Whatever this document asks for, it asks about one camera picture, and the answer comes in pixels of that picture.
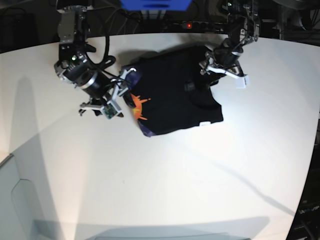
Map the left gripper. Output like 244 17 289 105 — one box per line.
199 51 249 82

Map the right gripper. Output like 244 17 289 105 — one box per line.
78 67 137 117

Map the black T-shirt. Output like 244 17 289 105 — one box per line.
122 44 224 137

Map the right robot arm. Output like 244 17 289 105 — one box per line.
54 0 136 120

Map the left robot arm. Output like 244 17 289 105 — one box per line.
199 0 261 88

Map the black power strip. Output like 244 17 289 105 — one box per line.
170 21 224 32

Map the blue plastic box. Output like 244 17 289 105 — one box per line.
120 0 192 11

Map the black equipment case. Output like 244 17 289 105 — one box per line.
291 164 320 240

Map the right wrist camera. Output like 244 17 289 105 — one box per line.
101 104 121 120

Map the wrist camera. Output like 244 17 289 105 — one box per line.
235 75 250 89
101 104 121 120

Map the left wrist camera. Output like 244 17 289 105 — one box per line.
235 75 250 89

